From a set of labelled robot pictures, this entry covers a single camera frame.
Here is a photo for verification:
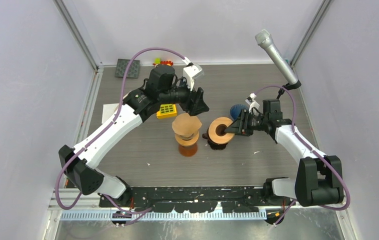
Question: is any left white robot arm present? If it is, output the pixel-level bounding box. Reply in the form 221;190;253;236
58;63;209;207

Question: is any brown glass dripper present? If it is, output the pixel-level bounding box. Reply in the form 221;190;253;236
202;132;228;150

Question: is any wooden ring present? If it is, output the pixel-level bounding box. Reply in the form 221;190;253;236
207;116;235;145

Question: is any dark grey baseplate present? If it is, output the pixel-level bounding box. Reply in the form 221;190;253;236
114;58;141;79

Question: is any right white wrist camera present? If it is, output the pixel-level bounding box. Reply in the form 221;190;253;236
245;92;260;114

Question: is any small toy train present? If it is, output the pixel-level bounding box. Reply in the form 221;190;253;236
152;57;174;67

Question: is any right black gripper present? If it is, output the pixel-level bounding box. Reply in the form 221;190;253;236
225;108;269;137

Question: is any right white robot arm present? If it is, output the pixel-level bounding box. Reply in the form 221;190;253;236
225;99;344;207

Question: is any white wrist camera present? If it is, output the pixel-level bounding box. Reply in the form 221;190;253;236
182;62;204;91
245;92;260;114

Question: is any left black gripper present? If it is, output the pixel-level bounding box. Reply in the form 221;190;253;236
159;76;210;116

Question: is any yellow green window block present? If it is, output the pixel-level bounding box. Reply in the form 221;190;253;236
156;104;178;119

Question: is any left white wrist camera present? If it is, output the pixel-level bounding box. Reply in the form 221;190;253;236
182;62;204;91

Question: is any blue dripper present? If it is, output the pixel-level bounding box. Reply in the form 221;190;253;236
229;104;249;121

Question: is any amber glass carafe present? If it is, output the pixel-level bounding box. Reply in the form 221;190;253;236
178;143;198;157

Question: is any silver microphone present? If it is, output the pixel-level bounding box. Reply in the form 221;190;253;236
255;29;299;85

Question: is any wooden ring holder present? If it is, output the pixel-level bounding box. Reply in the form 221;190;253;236
174;132;200;147

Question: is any coffee filter box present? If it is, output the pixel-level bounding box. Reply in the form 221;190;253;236
101;103;119;124

